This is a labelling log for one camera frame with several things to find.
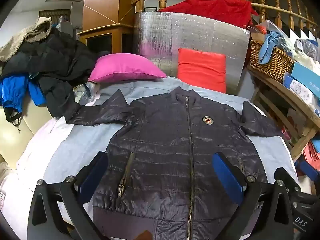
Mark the light blue cloth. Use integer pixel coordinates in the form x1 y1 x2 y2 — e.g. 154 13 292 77
259 31 285 64

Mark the silver foil insulation mat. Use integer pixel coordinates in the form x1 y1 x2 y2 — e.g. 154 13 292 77
134 11 251 95

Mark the blue cardboard box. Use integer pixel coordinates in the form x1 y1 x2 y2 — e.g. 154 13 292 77
290 62 320 94

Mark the pink pillow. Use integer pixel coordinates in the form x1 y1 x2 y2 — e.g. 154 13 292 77
88 53 167 83

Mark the black puffer coat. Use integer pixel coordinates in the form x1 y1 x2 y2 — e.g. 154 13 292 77
1 26 100 124

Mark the wicker basket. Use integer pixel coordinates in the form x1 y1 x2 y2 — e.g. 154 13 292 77
249 39 295 82

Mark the red pillow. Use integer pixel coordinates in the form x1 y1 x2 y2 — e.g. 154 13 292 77
177 48 227 93

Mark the white patterned box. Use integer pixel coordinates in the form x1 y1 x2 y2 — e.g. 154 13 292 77
284 72 320 110

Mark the wooden chair frame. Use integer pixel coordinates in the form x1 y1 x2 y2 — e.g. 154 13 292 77
246 66 320 163

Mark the beige fleece garment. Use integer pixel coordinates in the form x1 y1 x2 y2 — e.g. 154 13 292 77
0 17 53 63

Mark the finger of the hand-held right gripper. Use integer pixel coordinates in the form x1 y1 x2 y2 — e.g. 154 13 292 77
285 179 304 200

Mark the clear plastic bag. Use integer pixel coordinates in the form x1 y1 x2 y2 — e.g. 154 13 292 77
72 81 100 104

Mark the red fleece blanket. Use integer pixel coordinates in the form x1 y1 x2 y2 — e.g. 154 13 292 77
159 0 259 28

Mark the blue jacket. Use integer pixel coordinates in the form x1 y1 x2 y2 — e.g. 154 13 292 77
0 74 48 130

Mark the dark quilted zip jacket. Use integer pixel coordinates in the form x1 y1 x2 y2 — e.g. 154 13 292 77
65 86 284 240

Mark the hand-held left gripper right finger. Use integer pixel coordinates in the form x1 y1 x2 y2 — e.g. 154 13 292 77
212 152 294 240

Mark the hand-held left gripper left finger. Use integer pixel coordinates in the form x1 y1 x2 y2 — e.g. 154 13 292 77
27 151 108 240

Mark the grey bed blanket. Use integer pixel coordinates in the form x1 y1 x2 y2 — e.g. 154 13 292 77
5 76 299 240

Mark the wooden cabinet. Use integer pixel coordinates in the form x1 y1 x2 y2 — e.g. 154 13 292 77
76 0 138 55

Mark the white mattress pad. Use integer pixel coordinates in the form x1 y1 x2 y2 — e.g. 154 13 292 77
0 116 75 230

